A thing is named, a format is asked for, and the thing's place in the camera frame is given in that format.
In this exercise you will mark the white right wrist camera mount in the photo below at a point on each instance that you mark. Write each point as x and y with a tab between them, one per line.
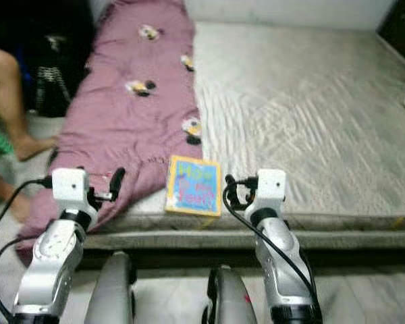
270	185

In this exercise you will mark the dark grey bed frame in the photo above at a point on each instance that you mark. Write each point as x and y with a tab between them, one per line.
364	259

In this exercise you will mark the person in grey shorts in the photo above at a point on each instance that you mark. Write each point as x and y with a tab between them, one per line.
13	88

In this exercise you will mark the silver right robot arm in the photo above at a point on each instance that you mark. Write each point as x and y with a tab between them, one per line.
287	270

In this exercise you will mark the grey left robot leg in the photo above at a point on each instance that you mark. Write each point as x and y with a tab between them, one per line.
111	290

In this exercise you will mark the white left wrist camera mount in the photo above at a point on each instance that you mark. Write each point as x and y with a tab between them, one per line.
71	185

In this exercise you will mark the black white striped bag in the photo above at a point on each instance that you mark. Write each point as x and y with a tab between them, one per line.
54	81

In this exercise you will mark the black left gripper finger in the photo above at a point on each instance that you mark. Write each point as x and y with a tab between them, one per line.
117	183

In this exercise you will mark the mauve cartoon print blanket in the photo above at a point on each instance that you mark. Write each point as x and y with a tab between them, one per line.
135	115

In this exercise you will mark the grey patterned mattress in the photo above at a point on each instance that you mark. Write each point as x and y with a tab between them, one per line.
297	115

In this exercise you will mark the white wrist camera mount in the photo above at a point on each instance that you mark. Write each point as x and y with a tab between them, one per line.
71	185
270	185

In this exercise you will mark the colourful children's book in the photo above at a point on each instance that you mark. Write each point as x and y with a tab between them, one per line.
192	187

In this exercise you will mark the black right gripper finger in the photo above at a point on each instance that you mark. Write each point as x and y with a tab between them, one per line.
230	192

